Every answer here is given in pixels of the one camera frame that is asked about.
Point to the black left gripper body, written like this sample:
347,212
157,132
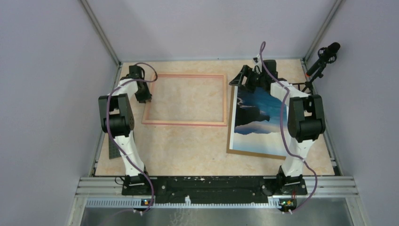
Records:
144,93

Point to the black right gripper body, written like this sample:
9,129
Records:
253,80

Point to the brown backing board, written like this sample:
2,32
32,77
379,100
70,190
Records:
231,124

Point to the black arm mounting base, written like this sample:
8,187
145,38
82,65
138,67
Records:
211,189

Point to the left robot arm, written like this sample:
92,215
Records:
117,120

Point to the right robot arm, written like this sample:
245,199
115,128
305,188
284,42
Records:
305,116

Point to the black microphone tripod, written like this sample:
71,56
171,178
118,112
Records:
307,86

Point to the grey building baseplate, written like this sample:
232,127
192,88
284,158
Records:
113,150

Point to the black microphone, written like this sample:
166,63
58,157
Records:
327,55

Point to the aluminium rail front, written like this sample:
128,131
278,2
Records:
326,187

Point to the white cable duct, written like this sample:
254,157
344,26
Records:
142,203

